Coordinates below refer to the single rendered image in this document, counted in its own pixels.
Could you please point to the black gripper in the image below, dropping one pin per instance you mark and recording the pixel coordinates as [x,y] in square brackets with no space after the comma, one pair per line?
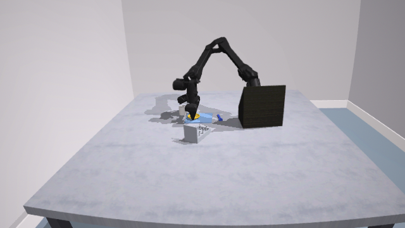
[193,104]

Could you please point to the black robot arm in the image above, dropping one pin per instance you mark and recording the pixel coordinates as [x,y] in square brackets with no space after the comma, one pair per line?
[245,72]

